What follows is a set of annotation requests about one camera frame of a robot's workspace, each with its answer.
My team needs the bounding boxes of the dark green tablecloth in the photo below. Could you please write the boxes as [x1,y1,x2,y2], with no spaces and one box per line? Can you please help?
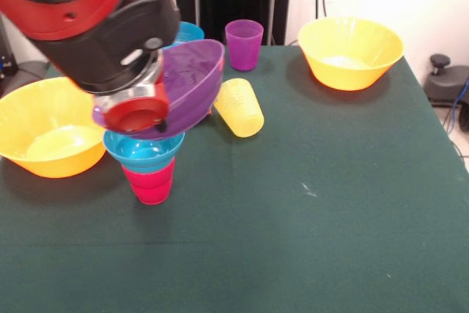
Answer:
[0,44,469,313]

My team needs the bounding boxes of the light blue opaque bowl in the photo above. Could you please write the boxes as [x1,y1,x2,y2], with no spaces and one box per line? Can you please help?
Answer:
[103,131,186,175]

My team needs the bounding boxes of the yellow cup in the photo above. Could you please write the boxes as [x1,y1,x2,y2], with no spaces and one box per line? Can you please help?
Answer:
[213,78,265,139]

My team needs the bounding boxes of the blue cable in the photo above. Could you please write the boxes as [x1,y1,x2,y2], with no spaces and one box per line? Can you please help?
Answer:
[445,77,469,134]

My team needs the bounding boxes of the large orange bowl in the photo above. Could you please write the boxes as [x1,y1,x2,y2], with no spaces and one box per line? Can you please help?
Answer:
[0,76,107,180]
[297,15,406,92]

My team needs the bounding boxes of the black clamp mount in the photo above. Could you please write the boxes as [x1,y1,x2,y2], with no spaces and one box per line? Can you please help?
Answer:
[424,54,469,108]

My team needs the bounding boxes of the red cup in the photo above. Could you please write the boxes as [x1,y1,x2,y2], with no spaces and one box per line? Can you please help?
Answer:
[121,156,177,206]

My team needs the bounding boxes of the translucent blue bowl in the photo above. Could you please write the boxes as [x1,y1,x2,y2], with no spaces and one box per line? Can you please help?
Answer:
[171,21,205,50]

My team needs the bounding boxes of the purple bowl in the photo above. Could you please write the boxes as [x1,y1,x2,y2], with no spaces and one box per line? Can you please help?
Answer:
[91,38,226,141]

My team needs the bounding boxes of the black equipment rack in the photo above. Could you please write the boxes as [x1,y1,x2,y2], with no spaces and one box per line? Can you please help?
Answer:
[0,19,18,89]

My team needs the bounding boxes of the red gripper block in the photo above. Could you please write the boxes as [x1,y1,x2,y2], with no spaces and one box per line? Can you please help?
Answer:
[103,81,171,134]

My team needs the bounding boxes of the purple cup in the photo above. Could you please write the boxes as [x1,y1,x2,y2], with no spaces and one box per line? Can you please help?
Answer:
[224,19,265,72]

